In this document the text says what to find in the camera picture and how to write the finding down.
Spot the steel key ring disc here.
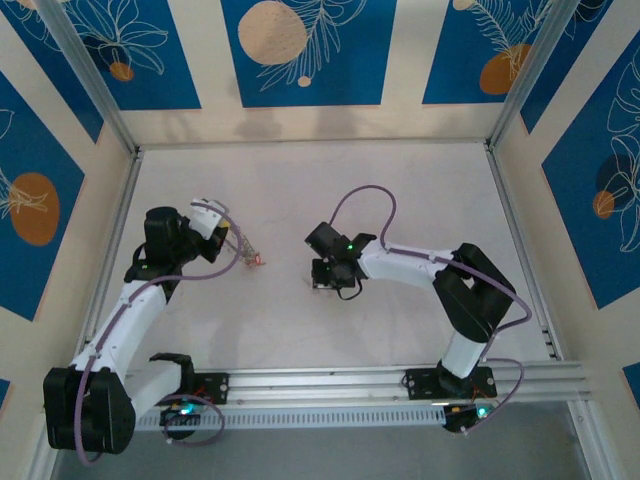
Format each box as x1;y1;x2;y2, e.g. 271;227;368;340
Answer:
223;227;264;269

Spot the left controller board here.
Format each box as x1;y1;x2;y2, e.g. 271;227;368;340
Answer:
159;399;204;429

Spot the controller board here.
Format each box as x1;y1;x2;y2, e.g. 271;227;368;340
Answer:
442;399;501;434
159;399;204;429

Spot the right controller board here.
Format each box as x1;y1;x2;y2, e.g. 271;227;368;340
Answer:
442;399;501;434

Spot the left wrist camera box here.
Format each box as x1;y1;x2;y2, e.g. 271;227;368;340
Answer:
189;198;231;236

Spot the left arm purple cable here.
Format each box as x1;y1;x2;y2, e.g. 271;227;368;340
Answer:
74;199;246;466

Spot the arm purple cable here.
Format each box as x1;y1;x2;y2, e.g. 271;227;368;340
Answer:
74;199;246;466
330;184;532;435

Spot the left aluminium side rail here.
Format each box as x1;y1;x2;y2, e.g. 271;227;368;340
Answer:
79;149;145;364

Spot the aluminium side rail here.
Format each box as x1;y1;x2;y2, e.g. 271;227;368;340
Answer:
79;149;145;364
484;144;566;364

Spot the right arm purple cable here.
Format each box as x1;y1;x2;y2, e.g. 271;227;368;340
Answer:
330;184;532;435

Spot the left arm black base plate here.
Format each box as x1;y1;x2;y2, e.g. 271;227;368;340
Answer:
189;372;231;406

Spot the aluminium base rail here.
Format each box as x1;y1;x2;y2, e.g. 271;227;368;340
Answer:
42;359;591;414

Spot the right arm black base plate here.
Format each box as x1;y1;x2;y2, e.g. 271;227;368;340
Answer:
403;367;496;401

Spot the grey slotted cable duct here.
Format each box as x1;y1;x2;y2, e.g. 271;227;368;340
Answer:
134;405;446;432

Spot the right aluminium side rail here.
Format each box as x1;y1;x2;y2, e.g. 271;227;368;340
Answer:
484;144;566;364

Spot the left aluminium frame post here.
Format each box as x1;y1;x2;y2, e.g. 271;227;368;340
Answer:
34;0;141;156

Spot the aluminium frame post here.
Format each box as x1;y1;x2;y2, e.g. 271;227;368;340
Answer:
487;0;584;151
34;0;141;156

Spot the right aluminium frame post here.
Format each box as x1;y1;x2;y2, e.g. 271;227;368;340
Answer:
487;0;584;151

